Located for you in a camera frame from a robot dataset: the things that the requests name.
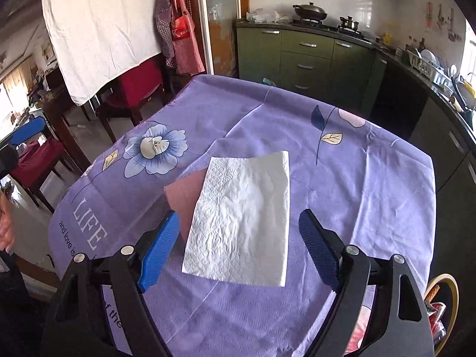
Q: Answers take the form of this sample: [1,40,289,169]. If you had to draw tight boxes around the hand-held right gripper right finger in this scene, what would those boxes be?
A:
[298,208,436,357]

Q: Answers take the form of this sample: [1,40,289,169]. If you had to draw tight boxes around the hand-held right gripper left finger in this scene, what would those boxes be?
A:
[54,210,181,357]

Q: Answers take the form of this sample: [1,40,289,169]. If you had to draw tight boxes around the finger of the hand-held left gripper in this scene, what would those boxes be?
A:
[10,116,46,145]

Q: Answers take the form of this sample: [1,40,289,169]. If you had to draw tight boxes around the dark brown box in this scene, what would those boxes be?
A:
[165,169,207,240]

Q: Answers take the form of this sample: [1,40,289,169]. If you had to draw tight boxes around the white paper tissue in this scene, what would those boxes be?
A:
[181,151,291,288]

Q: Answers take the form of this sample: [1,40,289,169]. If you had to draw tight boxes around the red drink can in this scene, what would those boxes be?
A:
[428,301,447,343]

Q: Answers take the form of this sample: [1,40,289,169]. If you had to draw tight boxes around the yellow rimmed trash bin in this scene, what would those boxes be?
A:
[424,273,460,357]

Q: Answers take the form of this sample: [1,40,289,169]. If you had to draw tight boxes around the person's left hand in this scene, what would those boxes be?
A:
[0,194,15,252]

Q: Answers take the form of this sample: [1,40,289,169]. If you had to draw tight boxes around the wooden chair red cushion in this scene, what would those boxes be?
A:
[11,137,75,212]
[95,57,168,144]

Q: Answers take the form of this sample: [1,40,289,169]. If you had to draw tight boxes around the purple floral tablecloth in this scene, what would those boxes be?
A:
[48,73,436,357]

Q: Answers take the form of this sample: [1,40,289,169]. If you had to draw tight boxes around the white hanging sheet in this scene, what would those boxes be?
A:
[39,0,164,105]

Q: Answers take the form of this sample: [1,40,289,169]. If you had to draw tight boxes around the person's dark clothing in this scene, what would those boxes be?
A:
[0,249,56,357]

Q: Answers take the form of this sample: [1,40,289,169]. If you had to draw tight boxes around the red checked apron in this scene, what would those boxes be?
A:
[154,0,206,75]

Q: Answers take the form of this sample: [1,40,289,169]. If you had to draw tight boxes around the green kitchen cabinets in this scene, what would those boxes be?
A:
[235,20,476,306]

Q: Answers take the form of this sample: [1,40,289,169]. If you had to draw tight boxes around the dish rack with dishes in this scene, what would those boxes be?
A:
[407,48,452,82]

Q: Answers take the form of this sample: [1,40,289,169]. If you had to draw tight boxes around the gas stove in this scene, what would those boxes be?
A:
[290,17,372,43]

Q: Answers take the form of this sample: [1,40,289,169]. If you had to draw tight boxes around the sliding glass door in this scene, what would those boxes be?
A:
[195,0,250,77]

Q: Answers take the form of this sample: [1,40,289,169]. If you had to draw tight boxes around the small metal pot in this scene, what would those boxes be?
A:
[338,15,361,32]

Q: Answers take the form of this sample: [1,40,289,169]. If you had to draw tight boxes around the black wok with lid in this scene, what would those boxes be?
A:
[292,2,328,21]

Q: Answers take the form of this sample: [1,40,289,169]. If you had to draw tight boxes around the clear plastic bag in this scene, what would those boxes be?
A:
[245,7,292,23]

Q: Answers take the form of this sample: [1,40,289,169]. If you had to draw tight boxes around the hanging kitchen utensils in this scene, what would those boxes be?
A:
[437,4,459,41]

